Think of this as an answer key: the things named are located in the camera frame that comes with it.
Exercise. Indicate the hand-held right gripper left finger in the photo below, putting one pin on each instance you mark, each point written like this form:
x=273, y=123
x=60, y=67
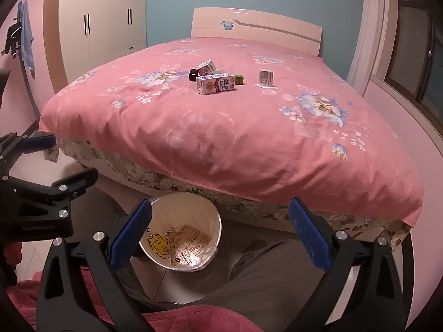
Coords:
x=130, y=233

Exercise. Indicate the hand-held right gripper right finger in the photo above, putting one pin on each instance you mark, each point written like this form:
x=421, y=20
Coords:
x=308, y=235

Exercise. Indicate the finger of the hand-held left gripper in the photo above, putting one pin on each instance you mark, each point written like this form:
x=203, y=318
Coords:
x=78, y=179
x=36, y=143

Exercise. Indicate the small black object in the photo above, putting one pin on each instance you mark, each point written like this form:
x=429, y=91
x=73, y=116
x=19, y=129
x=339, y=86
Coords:
x=192, y=75

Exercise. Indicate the large white milk carton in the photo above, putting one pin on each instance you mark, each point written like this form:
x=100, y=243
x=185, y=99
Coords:
x=216, y=84

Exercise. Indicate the small white carton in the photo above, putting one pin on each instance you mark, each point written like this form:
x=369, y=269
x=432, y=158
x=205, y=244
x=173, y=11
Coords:
x=207, y=66

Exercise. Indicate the white trash bin with bag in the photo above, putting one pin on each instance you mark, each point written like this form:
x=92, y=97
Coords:
x=159, y=242

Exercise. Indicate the person's left hand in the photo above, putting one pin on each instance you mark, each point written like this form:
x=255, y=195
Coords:
x=12, y=253

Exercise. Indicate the person's right leg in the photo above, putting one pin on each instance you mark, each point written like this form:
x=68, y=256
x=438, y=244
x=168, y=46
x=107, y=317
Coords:
x=277, y=280

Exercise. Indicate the floral mattress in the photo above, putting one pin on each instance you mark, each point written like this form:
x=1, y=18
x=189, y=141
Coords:
x=145, y=176

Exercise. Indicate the orange snack wrapper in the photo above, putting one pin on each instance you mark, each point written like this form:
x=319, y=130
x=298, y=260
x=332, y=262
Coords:
x=190, y=238

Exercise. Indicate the blue hanging cloth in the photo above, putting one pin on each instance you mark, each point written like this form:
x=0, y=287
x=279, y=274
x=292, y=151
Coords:
x=27, y=38

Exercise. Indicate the black hanging object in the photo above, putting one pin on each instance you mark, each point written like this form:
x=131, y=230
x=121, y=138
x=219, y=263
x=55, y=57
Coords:
x=12, y=39

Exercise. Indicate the pink fleece garment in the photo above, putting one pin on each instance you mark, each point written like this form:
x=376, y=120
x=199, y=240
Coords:
x=193, y=320

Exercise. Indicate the pink floral bedsheet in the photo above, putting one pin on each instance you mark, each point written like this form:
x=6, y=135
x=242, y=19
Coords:
x=242, y=138

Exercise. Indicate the cream wardrobe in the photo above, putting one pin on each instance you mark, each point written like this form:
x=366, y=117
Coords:
x=103, y=34

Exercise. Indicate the small green red box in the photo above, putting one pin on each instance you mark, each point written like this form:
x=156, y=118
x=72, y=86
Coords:
x=240, y=80

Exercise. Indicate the cream bed headboard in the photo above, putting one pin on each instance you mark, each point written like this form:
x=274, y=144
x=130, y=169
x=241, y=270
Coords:
x=277, y=27

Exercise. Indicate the dark framed window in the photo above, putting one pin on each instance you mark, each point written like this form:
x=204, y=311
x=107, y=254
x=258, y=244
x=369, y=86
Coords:
x=412, y=52

